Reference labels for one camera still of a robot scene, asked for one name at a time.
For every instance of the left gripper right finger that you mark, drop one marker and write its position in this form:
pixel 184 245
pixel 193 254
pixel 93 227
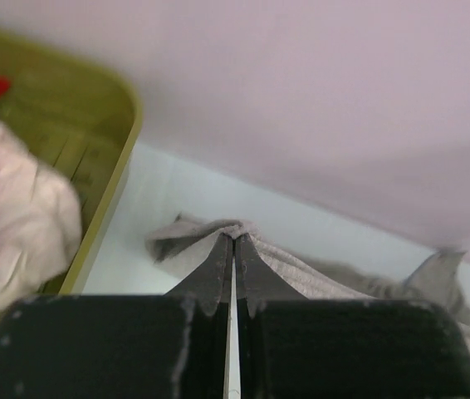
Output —
pixel 294 347

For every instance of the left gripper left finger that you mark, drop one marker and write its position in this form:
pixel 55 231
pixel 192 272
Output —
pixel 122 346

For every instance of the grey t shirt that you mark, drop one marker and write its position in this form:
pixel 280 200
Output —
pixel 184 244

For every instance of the white t shirt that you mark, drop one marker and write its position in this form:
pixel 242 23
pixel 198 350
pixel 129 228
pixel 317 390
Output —
pixel 40 220

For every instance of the olive green plastic bin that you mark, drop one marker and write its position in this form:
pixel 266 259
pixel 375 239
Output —
pixel 79 118

